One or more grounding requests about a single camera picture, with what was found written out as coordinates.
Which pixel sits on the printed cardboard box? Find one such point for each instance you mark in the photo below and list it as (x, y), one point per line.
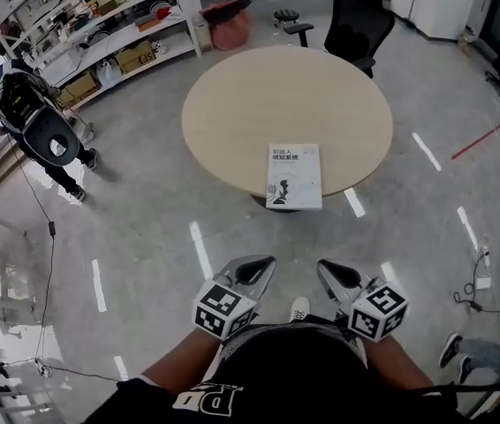
(134, 58)

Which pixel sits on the white plastic bag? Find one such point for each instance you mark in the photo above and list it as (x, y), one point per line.
(108, 74)

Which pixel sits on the white shelf unit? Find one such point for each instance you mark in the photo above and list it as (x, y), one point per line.
(100, 47)

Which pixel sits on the person's black t-shirt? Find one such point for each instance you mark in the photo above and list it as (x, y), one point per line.
(294, 369)

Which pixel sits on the black round stool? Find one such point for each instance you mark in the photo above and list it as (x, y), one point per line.
(286, 16)

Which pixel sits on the white power strip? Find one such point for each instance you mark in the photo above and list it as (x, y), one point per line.
(482, 282)

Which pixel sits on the white book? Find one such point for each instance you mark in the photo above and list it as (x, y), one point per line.
(294, 179)

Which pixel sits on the red bin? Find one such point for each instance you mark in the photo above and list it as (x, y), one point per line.
(230, 27)

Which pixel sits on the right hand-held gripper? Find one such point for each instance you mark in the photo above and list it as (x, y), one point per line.
(378, 314)

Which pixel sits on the person's white shoe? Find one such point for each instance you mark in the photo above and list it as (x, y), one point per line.
(299, 309)

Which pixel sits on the plain cardboard box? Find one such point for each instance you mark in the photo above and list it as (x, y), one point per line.
(81, 88)

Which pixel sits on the black office chair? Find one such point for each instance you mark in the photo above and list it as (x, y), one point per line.
(358, 20)

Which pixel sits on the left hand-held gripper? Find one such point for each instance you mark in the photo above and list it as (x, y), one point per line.
(223, 309)

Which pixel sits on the person's right forearm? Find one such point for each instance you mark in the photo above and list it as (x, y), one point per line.
(398, 365)

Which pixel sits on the round wooden table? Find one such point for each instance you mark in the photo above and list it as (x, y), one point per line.
(285, 100)

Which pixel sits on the person's left forearm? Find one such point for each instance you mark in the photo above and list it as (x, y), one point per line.
(184, 362)

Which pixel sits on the red floor tape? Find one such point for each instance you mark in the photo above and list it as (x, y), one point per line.
(488, 133)

